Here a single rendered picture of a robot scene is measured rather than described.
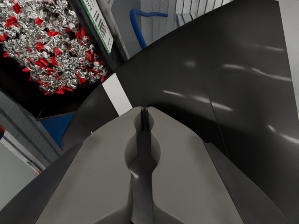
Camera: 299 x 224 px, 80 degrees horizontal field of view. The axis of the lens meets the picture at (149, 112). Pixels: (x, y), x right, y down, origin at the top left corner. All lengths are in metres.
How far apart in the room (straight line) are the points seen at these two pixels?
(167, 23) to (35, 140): 0.84
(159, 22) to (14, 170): 1.16
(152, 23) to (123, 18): 0.18
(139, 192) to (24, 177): 1.12
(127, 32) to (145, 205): 1.08
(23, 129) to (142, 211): 0.37
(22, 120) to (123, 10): 0.83
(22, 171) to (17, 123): 0.83
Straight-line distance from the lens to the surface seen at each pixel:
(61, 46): 0.26
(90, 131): 0.18
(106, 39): 0.26
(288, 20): 1.41
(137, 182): 0.17
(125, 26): 1.17
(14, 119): 0.47
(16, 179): 1.29
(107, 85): 0.16
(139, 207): 0.19
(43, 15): 0.25
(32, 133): 0.52
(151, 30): 1.11
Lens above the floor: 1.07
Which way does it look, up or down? 41 degrees down
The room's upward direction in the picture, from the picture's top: 179 degrees clockwise
